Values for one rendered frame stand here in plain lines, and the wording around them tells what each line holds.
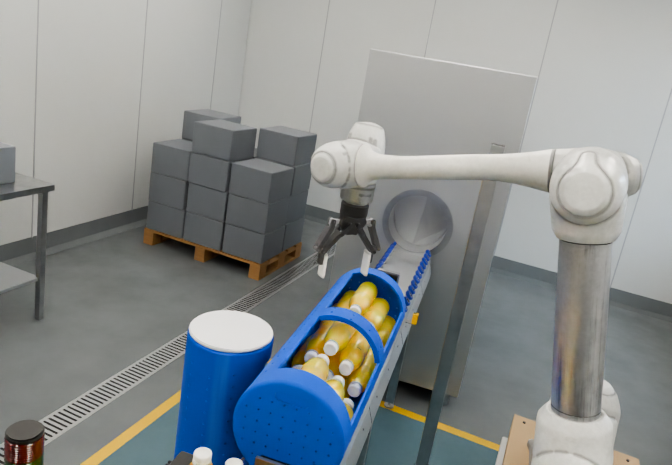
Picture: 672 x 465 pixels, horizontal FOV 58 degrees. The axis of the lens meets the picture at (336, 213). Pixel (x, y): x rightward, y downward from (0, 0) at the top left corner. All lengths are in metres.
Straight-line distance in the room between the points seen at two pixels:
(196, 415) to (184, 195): 3.42
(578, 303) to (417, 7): 5.43
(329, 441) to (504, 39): 5.25
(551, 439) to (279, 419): 0.61
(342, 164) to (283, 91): 5.69
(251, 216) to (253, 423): 3.57
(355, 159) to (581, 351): 0.62
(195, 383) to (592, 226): 1.33
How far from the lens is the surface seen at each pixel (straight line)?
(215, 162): 5.09
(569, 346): 1.33
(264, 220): 4.94
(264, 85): 7.14
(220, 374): 1.99
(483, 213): 2.67
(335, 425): 1.47
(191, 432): 2.15
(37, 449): 1.25
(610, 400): 1.59
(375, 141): 1.53
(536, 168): 1.42
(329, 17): 6.82
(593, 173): 1.18
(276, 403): 1.49
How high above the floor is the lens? 2.00
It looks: 16 degrees down
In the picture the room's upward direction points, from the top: 10 degrees clockwise
